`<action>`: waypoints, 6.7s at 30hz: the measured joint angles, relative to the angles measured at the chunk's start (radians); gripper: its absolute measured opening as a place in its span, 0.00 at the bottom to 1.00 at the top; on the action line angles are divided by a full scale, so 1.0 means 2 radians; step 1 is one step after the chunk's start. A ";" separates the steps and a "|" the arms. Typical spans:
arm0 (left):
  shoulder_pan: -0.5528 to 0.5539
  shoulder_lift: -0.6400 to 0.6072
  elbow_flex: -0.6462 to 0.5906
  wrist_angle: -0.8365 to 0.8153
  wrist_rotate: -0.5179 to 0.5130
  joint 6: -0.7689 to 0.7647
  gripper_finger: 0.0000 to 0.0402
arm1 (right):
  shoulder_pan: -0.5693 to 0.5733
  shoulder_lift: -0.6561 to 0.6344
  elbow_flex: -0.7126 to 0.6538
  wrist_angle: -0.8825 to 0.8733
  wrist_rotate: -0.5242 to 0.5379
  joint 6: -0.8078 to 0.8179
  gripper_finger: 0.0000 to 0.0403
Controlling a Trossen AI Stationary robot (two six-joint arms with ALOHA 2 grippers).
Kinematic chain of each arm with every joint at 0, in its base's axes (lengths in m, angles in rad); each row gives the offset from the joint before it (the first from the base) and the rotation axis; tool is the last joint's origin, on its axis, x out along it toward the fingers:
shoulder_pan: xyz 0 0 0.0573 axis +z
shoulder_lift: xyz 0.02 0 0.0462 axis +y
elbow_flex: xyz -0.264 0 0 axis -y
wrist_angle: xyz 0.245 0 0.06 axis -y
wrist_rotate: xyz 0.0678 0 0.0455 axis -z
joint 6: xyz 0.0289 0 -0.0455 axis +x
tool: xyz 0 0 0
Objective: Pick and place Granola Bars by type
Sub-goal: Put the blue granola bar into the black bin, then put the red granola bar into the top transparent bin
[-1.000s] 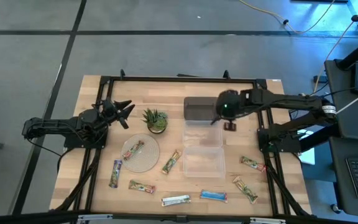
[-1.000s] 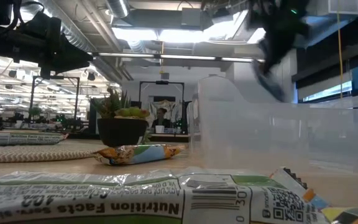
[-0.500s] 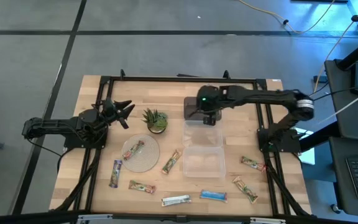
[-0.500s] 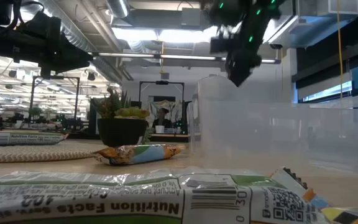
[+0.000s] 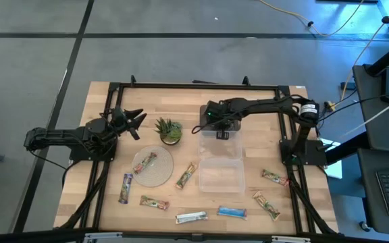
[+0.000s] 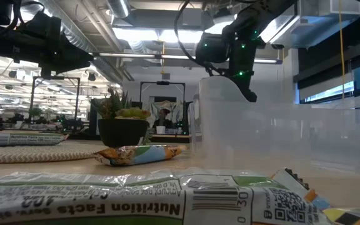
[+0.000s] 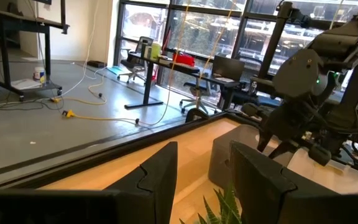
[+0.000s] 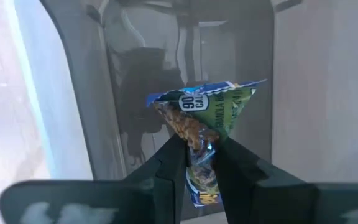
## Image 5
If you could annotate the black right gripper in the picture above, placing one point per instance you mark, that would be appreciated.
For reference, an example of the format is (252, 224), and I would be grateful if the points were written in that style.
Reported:
(219, 114)

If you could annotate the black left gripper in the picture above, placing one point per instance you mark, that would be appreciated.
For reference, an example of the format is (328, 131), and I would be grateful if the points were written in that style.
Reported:
(118, 121)

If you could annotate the red green granola bar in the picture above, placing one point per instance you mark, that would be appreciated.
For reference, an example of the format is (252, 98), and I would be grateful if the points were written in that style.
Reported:
(275, 177)
(154, 202)
(144, 163)

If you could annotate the purple granola bar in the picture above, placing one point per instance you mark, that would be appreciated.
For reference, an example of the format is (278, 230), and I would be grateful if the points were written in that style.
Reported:
(125, 188)

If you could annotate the tan green granola bar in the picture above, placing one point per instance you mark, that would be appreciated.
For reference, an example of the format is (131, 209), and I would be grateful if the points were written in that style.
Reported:
(186, 175)
(266, 206)

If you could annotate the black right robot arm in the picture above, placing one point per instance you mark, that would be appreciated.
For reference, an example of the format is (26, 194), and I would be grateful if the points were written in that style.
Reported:
(268, 104)

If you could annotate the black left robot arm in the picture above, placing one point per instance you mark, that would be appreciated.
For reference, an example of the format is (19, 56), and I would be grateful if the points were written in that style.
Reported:
(63, 135)

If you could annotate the blue granola bar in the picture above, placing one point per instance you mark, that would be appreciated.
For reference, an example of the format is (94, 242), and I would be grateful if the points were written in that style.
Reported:
(232, 212)

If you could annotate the white granola bar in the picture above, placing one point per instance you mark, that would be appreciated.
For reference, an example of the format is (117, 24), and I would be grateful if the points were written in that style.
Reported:
(191, 217)

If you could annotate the clear plastic container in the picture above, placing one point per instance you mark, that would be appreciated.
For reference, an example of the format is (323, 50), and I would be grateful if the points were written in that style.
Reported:
(221, 177)
(219, 148)

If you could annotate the dark grey plastic container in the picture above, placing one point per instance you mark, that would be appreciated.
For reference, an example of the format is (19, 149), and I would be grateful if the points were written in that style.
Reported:
(201, 116)

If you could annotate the succulent plant in black pot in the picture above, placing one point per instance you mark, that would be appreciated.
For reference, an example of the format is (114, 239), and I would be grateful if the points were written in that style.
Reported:
(169, 131)

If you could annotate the round clear plate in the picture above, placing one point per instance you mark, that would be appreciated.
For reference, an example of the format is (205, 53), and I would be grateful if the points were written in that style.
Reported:
(159, 172)

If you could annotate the black side desk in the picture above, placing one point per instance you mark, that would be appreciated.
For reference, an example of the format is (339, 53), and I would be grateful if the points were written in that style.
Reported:
(377, 118)
(371, 202)

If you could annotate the black support beam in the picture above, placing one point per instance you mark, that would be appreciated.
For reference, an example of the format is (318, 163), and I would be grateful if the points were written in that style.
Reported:
(388, 57)

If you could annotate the black aluminium table frame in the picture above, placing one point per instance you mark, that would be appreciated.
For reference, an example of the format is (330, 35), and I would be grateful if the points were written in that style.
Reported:
(198, 85)

